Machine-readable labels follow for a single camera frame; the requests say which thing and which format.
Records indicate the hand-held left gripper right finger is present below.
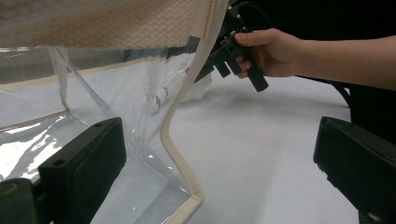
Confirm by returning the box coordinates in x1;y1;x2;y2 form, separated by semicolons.
313;116;396;224

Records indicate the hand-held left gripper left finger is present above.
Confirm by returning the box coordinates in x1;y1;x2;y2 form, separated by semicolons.
37;117;127;224

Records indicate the white feather shuttlecock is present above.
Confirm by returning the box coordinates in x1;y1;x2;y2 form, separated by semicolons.
148;86;171;116

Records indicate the clear storage bag beige trim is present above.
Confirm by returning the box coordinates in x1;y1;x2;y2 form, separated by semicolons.
0;0;230;224

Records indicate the white table cover sheet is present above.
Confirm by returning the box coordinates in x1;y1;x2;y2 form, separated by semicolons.
0;52;359;224

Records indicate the right hand-held gripper black cable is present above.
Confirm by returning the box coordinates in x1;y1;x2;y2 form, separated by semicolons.
241;0;353;110

